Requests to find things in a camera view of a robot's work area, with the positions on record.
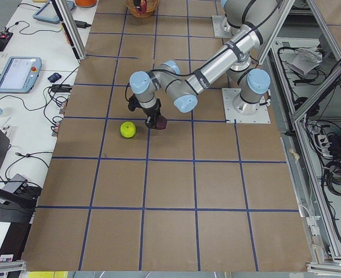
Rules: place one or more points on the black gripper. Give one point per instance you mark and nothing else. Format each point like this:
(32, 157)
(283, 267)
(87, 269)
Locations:
(152, 111)

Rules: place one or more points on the dark red apple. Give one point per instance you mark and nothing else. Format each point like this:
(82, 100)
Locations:
(161, 123)

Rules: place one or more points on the green apple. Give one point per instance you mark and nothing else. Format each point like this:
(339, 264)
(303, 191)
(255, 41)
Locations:
(128, 129)

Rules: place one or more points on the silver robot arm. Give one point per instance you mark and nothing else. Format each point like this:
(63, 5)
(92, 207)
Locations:
(254, 22)

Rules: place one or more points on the woven wicker basket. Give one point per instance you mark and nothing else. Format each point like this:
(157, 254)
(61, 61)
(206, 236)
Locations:
(142, 8)

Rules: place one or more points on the dark blue small pouch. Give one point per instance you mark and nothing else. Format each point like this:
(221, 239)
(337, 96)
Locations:
(54, 77)

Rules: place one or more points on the black power brick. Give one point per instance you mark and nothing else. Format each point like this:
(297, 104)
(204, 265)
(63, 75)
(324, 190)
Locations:
(82, 24)

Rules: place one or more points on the orange round object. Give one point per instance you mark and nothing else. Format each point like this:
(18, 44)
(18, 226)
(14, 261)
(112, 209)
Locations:
(85, 3)

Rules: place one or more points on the near teach pendant tablet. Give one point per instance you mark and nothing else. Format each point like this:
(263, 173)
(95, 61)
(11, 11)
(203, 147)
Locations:
(20, 74)

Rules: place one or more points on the teach pendant tablet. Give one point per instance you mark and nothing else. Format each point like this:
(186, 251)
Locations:
(20, 74)
(47, 13)

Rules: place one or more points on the far teach pendant tablet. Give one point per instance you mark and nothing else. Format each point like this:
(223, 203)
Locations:
(47, 13)

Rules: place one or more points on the grey usb hub box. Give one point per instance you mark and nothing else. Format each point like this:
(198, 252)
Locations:
(14, 183)

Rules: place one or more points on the black monitor stand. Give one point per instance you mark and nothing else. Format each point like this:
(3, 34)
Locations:
(18, 207)

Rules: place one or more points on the black emergency stop box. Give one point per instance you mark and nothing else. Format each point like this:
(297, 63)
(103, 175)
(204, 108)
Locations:
(5, 37)

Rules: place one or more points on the white power strip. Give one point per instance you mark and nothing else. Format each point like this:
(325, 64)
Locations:
(322, 143)

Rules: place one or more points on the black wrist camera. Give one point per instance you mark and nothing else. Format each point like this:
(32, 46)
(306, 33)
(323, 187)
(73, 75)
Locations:
(133, 103)

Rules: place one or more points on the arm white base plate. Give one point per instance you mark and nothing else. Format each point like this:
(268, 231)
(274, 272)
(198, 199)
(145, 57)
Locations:
(221, 27)
(238, 111)

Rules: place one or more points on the aluminium frame column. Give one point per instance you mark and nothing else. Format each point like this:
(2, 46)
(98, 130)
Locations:
(69, 26)

